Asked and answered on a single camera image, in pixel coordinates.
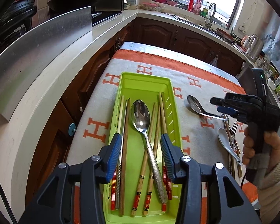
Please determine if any red frying pan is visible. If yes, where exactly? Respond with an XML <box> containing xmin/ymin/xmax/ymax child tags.
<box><xmin>216</xmin><ymin>28</ymin><xmax>234</xmax><ymax>40</ymax></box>

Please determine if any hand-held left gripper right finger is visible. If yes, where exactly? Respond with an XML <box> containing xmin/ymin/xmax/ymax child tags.
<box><xmin>160</xmin><ymin>133</ymin><xmax>262</xmax><ymax>224</ymax></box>

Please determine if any person's right hand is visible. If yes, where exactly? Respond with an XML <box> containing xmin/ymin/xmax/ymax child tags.
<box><xmin>242</xmin><ymin>128</ymin><xmax>280</xmax><ymax>167</ymax></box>

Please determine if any clear food container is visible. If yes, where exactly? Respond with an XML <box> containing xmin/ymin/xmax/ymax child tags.
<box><xmin>140</xmin><ymin>2</ymin><xmax>159</xmax><ymax>12</ymax></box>

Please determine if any green plastic utensil tray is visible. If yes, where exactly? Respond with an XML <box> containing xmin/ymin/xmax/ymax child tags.
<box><xmin>102</xmin><ymin>72</ymin><xmax>186</xmax><ymax>224</ymax></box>

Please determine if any dark brown wooden chopstick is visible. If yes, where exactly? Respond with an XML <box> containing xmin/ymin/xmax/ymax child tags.
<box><xmin>119</xmin><ymin>97</ymin><xmax>131</xmax><ymax>216</ymax></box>
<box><xmin>225</xmin><ymin>121</ymin><xmax>243</xmax><ymax>178</ymax></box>

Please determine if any steel electric kettle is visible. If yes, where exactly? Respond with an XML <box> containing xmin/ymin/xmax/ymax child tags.
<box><xmin>241</xmin><ymin>34</ymin><xmax>263</xmax><ymax>60</ymax></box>

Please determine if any blue white wall sheet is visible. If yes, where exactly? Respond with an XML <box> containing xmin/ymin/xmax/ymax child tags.
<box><xmin>261</xmin><ymin>12</ymin><xmax>280</xmax><ymax>70</ymax></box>

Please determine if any black wok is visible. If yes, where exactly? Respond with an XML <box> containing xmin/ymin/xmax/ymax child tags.
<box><xmin>48</xmin><ymin>0</ymin><xmax>96</xmax><ymax>13</ymax></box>

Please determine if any metal fork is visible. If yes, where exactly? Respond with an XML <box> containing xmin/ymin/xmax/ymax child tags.
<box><xmin>232</xmin><ymin>138</ymin><xmax>241</xmax><ymax>155</ymax></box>
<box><xmin>231</xmin><ymin>122</ymin><xmax>239</xmax><ymax>143</ymax></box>

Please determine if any orange grey printed blanket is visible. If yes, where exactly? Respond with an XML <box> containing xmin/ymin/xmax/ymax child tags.
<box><xmin>66</xmin><ymin>48</ymin><xmax>262</xmax><ymax>224</ymax></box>

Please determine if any steel sink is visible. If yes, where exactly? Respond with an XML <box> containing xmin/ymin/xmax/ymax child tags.
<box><xmin>173</xmin><ymin>14</ymin><xmax>215</xmax><ymax>31</ymax></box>

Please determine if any black gas stove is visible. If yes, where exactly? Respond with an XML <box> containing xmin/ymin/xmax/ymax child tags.
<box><xmin>91</xmin><ymin>10</ymin><xmax>124</xmax><ymax>26</ymax></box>

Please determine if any green dish soap bottle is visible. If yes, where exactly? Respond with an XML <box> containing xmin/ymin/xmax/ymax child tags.
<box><xmin>202</xmin><ymin>2</ymin><xmax>211</xmax><ymax>19</ymax></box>

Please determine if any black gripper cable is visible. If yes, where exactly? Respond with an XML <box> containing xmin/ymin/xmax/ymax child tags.
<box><xmin>239</xmin><ymin>169</ymin><xmax>249</xmax><ymax>188</ymax></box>

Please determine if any black round cooker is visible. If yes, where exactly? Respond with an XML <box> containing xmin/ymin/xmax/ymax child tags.
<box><xmin>0</xmin><ymin>0</ymin><xmax>38</xmax><ymax>42</ymax></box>

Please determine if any steel faucet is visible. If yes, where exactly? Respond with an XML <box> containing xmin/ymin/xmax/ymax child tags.
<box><xmin>204</xmin><ymin>2</ymin><xmax>217</xmax><ymax>28</ymax></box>

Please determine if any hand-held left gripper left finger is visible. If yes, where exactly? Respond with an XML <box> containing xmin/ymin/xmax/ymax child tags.
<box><xmin>18</xmin><ymin>133</ymin><xmax>122</xmax><ymax>224</ymax></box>

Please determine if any white ceramic spoon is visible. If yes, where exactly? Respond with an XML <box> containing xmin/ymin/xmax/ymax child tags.
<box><xmin>218</xmin><ymin>127</ymin><xmax>243</xmax><ymax>166</ymax></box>

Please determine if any wide metal soup spoon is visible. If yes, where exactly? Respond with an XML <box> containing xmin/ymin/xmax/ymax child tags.
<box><xmin>187</xmin><ymin>95</ymin><xmax>228</xmax><ymax>122</ymax></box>

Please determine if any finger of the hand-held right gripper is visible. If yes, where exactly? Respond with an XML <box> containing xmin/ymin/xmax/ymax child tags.
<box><xmin>210</xmin><ymin>93</ymin><xmax>253</xmax><ymax>106</ymax></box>
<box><xmin>217</xmin><ymin>106</ymin><xmax>242</xmax><ymax>123</ymax></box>

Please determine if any blue cabinet hook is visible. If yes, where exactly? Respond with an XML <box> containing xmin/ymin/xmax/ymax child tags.
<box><xmin>68</xmin><ymin>122</ymin><xmax>77</xmax><ymax>136</ymax></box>

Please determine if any metal spoon patterned handle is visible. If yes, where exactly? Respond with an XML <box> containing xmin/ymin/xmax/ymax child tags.
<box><xmin>130</xmin><ymin>99</ymin><xmax>169</xmax><ymax>204</ymax></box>

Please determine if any glass jar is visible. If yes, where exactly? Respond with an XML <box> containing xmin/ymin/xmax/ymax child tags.
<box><xmin>259</xmin><ymin>56</ymin><xmax>271</xmax><ymax>71</ymax></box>

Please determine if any flat steel plate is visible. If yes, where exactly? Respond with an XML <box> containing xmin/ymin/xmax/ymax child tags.
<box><xmin>0</xmin><ymin>6</ymin><xmax>93</xmax><ymax>122</ymax></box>

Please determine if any pink bottle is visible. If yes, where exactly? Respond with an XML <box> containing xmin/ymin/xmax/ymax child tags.
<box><xmin>194</xmin><ymin>0</ymin><xmax>203</xmax><ymax>15</ymax></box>

